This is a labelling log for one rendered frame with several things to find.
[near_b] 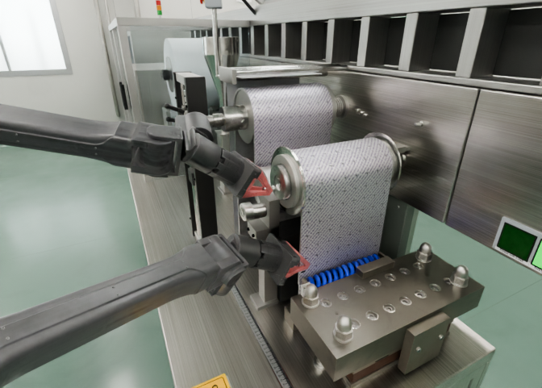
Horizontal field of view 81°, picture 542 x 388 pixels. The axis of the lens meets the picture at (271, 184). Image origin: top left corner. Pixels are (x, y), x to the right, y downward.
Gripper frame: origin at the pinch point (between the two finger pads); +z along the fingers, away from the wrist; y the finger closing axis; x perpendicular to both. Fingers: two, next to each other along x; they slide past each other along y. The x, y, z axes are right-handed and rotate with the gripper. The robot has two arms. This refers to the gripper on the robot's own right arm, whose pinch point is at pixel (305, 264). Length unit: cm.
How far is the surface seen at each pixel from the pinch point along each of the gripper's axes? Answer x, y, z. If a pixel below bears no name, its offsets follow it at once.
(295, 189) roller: 14.9, -0.6, -11.8
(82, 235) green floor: -130, -227, -11
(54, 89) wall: -76, -556, -80
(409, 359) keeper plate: -4.2, 22.0, 14.9
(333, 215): 12.8, 0.3, 0.1
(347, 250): 6.0, 0.3, 9.8
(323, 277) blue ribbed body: -0.8, 2.9, 3.9
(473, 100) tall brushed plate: 45.7, 9.0, 9.1
